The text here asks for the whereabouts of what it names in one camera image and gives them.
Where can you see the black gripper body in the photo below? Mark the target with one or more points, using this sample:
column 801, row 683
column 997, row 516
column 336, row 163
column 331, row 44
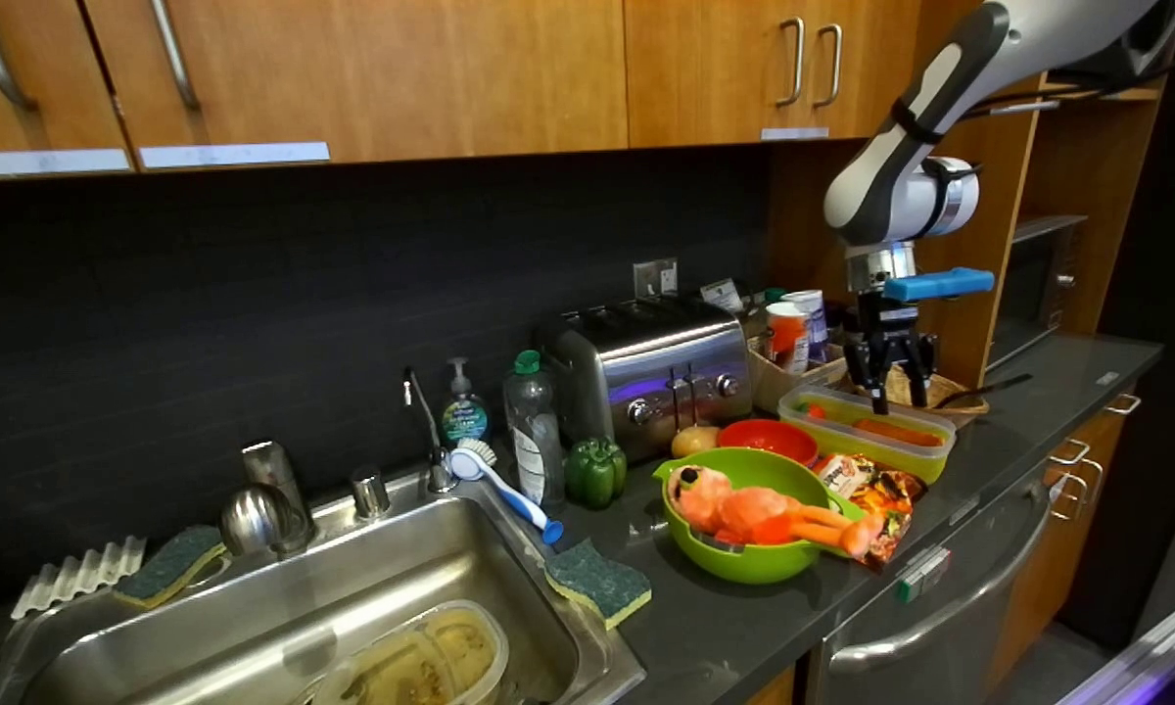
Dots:
column 883, row 335

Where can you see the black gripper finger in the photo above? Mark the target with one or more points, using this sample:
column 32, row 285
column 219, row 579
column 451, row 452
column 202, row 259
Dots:
column 864, row 383
column 918, row 383

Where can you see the orange toy carrot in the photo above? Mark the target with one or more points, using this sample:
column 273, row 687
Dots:
column 880, row 429

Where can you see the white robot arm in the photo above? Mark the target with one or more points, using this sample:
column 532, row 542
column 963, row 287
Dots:
column 897, row 190

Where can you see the woven wicker basket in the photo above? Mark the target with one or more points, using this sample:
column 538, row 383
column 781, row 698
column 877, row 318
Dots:
column 942, row 396

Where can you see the black plastic spoon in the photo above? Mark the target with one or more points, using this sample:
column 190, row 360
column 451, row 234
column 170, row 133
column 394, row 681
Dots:
column 984, row 388

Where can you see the purple white canister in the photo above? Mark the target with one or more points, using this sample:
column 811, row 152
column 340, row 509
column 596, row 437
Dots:
column 811, row 311

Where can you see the clear yellow plastic container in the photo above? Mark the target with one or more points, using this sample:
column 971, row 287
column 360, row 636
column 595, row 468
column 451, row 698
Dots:
column 918, row 459

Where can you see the white red canister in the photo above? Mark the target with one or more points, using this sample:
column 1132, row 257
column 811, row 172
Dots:
column 788, row 335

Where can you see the wooden crate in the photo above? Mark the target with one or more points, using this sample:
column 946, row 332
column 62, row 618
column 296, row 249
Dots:
column 768, row 383

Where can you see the instant noodle packet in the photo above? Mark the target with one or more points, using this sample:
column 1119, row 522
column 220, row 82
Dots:
column 883, row 490

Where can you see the red bowl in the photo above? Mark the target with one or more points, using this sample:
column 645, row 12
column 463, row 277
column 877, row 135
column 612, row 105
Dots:
column 768, row 437

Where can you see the stainless microwave oven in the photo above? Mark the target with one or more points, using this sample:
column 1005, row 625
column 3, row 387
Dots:
column 1041, row 281

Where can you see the green bowl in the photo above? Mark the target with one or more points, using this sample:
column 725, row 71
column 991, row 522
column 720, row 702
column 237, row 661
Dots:
column 753, row 562

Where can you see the orange plush toy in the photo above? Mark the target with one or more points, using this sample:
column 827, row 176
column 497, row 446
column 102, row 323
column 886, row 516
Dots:
column 759, row 516

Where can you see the yellow potato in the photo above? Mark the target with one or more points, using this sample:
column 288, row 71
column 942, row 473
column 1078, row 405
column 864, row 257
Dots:
column 694, row 441

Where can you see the silver toaster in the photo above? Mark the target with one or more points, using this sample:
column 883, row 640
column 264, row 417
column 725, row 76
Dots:
column 638, row 374

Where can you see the stainless dishwasher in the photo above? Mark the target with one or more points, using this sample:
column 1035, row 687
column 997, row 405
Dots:
column 931, row 633

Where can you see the green toy pepper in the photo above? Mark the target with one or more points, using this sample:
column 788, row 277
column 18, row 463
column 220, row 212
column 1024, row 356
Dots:
column 596, row 473

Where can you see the green dish soap bottle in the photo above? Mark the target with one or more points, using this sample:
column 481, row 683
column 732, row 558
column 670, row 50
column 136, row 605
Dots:
column 536, row 429

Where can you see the green yellow sponge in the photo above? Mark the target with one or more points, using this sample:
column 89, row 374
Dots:
column 596, row 583

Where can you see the blue white dish brush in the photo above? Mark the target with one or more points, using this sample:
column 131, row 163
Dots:
column 471, row 459

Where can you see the clear soap dispenser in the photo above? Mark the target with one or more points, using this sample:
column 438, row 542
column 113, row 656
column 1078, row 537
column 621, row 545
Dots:
column 463, row 415

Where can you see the stainless steel sink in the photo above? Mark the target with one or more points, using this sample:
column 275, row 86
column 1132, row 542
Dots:
column 267, row 633

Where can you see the dirty container in sink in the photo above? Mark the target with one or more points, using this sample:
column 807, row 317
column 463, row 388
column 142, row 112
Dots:
column 439, row 656

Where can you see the chrome faucet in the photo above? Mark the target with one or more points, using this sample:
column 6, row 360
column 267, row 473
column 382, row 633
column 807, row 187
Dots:
column 267, row 516

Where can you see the wooden upper cabinets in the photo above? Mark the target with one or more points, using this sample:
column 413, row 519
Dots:
column 101, row 89

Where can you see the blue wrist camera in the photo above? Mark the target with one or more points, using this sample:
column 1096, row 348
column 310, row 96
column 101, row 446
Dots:
column 939, row 285

